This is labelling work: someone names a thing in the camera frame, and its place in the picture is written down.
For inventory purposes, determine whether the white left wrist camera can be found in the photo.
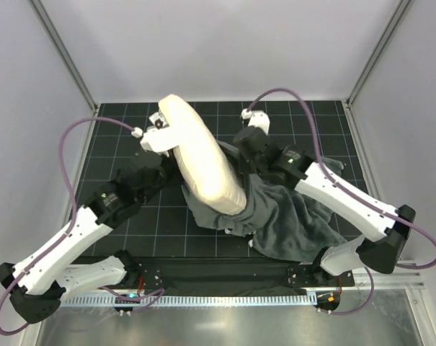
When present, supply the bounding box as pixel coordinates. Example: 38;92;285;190
131;111;182;156

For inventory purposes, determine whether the aluminium frame post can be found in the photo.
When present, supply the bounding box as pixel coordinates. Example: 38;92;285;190
27;0;98;113
346;0;414;108

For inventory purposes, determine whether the aluminium front frame profile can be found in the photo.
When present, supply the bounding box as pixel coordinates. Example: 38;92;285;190
30;261;426;293

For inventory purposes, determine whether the right aluminium frame post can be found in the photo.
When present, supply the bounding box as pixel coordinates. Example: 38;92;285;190
346;0;414;108

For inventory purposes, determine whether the slotted grey cable duct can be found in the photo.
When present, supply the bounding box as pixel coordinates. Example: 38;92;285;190
61;292;317;308

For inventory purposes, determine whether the grey fleece zebra-lined pillowcase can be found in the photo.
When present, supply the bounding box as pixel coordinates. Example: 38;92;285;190
182;141;346;262

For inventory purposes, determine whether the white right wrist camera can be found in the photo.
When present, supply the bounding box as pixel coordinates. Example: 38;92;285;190
241;108;270;135

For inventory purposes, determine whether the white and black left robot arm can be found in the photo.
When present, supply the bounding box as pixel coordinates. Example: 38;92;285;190
0;151;180;324

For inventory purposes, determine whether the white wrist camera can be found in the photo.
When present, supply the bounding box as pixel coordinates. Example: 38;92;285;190
241;108;270;135
131;111;182;156

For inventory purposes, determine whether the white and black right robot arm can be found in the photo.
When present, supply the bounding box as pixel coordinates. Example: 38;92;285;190
233;126;416;285

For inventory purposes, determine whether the black gridded cutting mat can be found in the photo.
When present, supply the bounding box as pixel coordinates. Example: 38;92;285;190
76;100;368;258

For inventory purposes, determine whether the cream rectangular pillow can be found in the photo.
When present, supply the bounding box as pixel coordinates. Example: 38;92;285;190
158;94;246;215

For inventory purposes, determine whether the left aluminium frame post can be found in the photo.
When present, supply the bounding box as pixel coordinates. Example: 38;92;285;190
27;0;98;113

